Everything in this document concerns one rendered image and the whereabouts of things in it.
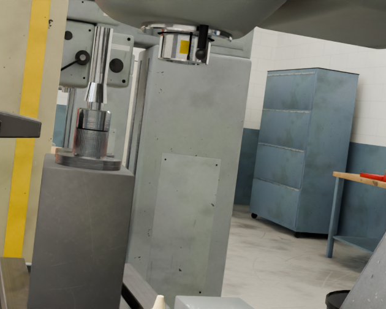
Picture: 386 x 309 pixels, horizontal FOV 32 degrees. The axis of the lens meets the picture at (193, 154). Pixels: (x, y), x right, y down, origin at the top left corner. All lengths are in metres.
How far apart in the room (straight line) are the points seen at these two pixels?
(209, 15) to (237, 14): 0.03
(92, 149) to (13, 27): 1.46
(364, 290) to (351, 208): 7.24
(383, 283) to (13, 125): 0.51
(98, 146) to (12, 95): 1.43
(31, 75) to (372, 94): 6.14
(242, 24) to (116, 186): 0.35
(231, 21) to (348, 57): 8.09
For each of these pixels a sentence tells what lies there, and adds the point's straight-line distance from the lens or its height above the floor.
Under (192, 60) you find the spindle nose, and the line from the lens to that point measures 0.61.
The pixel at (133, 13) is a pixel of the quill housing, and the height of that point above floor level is 1.31.
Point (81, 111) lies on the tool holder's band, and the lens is 0.91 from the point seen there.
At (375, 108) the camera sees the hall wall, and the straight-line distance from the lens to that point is 7.97.
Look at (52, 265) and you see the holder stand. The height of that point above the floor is 1.02.
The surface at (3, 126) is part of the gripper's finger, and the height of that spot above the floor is 1.19.
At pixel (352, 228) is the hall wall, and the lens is 8.11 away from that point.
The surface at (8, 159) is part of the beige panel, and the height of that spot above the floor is 1.01.
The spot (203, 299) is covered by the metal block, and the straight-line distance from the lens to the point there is 0.50.
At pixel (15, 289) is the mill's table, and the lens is 0.99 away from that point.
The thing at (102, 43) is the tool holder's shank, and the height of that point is 1.31.
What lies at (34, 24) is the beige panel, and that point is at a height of 1.48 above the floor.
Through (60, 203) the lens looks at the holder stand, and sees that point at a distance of 0.87.
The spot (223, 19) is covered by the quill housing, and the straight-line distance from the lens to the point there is 0.58.
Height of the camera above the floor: 1.23
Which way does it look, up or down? 3 degrees down
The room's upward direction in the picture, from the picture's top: 7 degrees clockwise
